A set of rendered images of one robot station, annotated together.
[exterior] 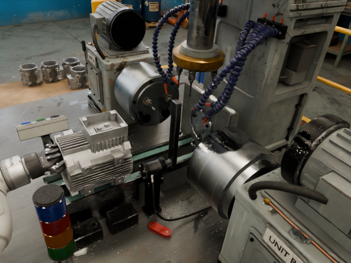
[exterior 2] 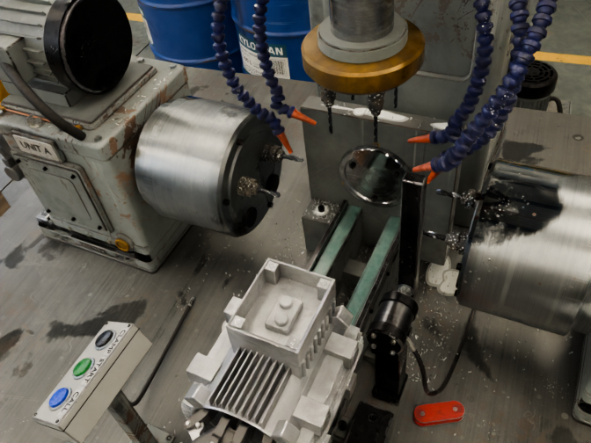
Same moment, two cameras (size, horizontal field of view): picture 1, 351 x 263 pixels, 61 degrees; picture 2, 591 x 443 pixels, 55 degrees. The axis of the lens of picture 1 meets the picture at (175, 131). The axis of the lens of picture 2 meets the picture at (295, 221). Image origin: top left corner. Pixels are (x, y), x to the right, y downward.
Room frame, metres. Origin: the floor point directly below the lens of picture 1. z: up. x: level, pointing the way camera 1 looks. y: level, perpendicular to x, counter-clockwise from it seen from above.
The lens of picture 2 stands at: (0.35, 0.37, 1.76)
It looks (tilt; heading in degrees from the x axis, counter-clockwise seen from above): 46 degrees down; 336
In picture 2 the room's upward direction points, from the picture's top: 9 degrees counter-clockwise
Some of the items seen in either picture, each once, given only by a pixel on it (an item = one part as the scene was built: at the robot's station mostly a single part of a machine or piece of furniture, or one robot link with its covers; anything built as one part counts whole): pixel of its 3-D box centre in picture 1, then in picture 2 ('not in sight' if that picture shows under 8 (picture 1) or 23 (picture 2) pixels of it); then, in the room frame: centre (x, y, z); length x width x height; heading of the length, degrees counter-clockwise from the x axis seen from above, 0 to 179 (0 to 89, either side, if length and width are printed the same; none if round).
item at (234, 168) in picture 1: (240, 178); (553, 250); (0.69, -0.21, 1.04); 0.41 x 0.25 x 0.25; 35
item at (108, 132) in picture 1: (103, 131); (283, 317); (0.76, 0.23, 1.13); 0.12 x 0.11 x 0.07; 125
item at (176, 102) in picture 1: (173, 135); (410, 242); (0.78, 0.00, 1.12); 0.04 x 0.03 x 0.26; 125
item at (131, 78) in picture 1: (141, 88); (193, 160); (1.25, 0.18, 1.04); 0.37 x 0.25 x 0.25; 35
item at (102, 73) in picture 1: (120, 79); (108, 155); (1.45, 0.31, 0.99); 0.35 x 0.31 x 0.37; 35
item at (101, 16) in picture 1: (110, 47); (54, 97); (1.47, 0.36, 1.16); 0.33 x 0.26 x 0.42; 35
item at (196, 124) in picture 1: (200, 126); (375, 178); (1.02, -0.10, 1.01); 0.15 x 0.02 x 0.15; 35
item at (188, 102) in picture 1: (211, 130); (385, 173); (1.05, -0.15, 0.97); 0.30 x 0.11 x 0.34; 35
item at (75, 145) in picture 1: (93, 157); (276, 377); (0.74, 0.26, 1.04); 0.20 x 0.19 x 0.19; 125
